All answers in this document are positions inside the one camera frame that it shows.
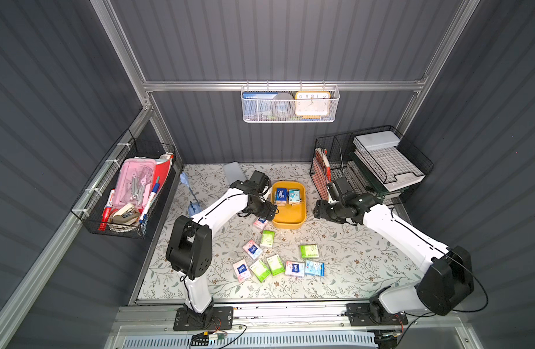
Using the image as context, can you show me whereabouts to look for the grey tape roll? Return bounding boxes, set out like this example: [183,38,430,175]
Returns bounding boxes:
[272,92,295,120]

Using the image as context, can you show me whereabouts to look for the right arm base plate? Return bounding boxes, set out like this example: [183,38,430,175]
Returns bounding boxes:
[344,302,408,327]

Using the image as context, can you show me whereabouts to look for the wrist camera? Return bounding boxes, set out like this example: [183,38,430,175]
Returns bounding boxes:
[326,177,356,204]
[250,170,272,196]

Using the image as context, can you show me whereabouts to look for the blue box in basket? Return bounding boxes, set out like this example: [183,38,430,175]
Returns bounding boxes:
[241,92,278,122]

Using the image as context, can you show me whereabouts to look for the light blue tissue pack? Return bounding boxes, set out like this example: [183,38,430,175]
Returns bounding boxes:
[305,260,326,277]

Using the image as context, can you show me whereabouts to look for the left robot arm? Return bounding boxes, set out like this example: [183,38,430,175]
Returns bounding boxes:
[166,182,277,314]

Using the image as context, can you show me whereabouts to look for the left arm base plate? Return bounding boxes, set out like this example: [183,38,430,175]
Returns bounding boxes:
[173,305,234,332]

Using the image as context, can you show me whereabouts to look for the black wire desk organizer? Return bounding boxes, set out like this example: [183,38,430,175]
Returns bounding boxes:
[310,125,434,206]

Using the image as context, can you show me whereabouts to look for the pink tissue pack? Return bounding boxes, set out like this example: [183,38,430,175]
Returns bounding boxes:
[285,261,305,278]
[232,260,251,283]
[253,218,270,231]
[243,240,263,260]

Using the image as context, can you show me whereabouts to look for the white paper stack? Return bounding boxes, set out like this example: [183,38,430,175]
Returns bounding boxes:
[353,130,425,192]

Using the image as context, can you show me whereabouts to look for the red marker pen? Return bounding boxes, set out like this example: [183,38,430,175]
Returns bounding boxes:
[98,189,115,231]

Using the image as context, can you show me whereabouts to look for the yellow alarm clock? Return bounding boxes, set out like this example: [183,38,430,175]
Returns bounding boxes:
[294,91,331,119]

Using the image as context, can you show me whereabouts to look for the teal cartoon tissue pack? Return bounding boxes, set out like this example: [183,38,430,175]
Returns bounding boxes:
[288,188,302,205]

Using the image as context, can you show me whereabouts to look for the yellow storage box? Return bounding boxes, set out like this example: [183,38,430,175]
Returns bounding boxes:
[270,181,307,230]

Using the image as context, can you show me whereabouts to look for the pink pencil case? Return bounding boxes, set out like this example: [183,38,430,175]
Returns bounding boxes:
[113,158,156,210]

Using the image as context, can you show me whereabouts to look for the blue brush holder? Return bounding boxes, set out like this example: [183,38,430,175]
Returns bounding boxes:
[180,172,202,217]

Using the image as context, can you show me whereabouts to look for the white wire wall basket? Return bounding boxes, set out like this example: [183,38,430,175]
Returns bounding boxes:
[241,84,341,124]

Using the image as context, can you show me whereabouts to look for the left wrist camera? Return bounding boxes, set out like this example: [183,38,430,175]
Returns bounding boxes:
[250,170,272,196]

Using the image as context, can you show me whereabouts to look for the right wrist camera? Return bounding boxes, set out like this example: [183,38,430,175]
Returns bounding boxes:
[326,177,356,204]

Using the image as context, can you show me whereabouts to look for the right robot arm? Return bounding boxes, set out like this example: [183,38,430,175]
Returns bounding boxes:
[313,194,475,316]

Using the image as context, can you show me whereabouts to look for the black wire side basket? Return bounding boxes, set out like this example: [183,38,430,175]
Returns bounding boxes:
[71,132,177,239]

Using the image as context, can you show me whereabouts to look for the dark blue tissue pack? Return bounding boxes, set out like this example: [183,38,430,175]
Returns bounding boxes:
[274,188,288,206]

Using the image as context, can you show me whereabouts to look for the white plastic case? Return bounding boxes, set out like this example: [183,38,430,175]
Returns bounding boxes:
[223,161,247,186]

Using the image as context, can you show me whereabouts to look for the green tissue pack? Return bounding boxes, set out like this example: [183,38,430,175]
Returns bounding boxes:
[267,254,285,276]
[299,244,320,260]
[250,260,271,283]
[260,231,276,248]

